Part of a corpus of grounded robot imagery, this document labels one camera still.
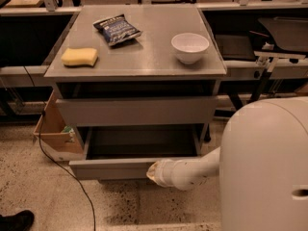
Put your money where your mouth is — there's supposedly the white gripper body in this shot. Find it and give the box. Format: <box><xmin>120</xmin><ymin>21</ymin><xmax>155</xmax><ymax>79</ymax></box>
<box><xmin>146</xmin><ymin>159</ymin><xmax>175</xmax><ymax>188</ymax></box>

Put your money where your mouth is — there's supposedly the grey drawer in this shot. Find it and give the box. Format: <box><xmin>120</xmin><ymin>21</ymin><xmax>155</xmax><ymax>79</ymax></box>
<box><xmin>56</xmin><ymin>96</ymin><xmax>218</xmax><ymax>126</ymax></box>
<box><xmin>69</xmin><ymin>124</ymin><xmax>205</xmax><ymax>181</ymax></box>

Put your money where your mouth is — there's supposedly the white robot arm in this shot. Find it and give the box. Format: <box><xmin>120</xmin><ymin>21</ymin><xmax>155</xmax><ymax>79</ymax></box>
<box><xmin>147</xmin><ymin>96</ymin><xmax>308</xmax><ymax>231</ymax></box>

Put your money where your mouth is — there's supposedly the grey drawer cabinet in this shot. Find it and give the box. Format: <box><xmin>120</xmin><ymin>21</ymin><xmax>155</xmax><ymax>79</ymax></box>
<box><xmin>45</xmin><ymin>5</ymin><xmax>226</xmax><ymax>137</ymax></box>

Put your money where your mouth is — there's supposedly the green item in box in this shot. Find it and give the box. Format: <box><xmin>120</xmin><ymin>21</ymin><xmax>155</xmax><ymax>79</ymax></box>
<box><xmin>63</xmin><ymin>126</ymin><xmax>75</xmax><ymax>142</ymax></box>

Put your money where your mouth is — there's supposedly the cardboard box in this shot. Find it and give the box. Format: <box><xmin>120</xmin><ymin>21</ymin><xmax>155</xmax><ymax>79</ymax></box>
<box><xmin>34</xmin><ymin>93</ymin><xmax>84</xmax><ymax>162</ymax></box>

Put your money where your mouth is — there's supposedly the white bowl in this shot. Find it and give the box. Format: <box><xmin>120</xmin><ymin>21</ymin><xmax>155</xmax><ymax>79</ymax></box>
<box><xmin>171</xmin><ymin>33</ymin><xmax>210</xmax><ymax>64</ymax></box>

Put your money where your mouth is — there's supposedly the yellow sponge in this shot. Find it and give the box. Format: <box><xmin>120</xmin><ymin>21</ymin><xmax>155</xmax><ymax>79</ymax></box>
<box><xmin>61</xmin><ymin>48</ymin><xmax>98</xmax><ymax>66</ymax></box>

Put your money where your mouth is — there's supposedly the blue chip bag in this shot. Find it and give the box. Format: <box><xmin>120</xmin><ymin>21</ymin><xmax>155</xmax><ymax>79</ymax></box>
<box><xmin>93</xmin><ymin>14</ymin><xmax>142</xmax><ymax>46</ymax></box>

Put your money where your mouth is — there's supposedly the black shoe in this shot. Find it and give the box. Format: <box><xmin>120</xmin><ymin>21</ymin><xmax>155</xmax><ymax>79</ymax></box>
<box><xmin>0</xmin><ymin>210</ymin><xmax>35</xmax><ymax>231</ymax></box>

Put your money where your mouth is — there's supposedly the black floor cable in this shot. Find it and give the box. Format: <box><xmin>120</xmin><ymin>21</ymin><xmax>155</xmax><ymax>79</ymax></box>
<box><xmin>22</xmin><ymin>65</ymin><xmax>97</xmax><ymax>231</ymax></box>

